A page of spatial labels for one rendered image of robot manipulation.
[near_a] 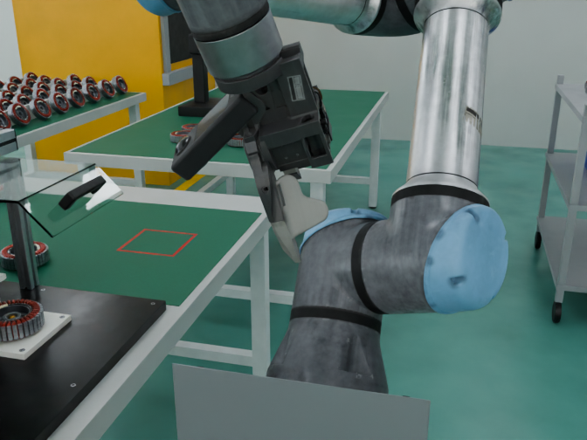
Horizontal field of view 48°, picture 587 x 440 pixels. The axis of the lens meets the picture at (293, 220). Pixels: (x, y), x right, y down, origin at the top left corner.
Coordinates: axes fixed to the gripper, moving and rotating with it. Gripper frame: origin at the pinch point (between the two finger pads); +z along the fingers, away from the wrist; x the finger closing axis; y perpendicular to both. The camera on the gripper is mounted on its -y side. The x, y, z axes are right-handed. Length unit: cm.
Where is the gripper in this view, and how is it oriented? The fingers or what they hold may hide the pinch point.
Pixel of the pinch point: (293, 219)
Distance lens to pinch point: 74.6
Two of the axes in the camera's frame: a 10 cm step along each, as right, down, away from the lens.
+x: 0.1, -6.4, 7.6
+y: 9.5, -2.4, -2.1
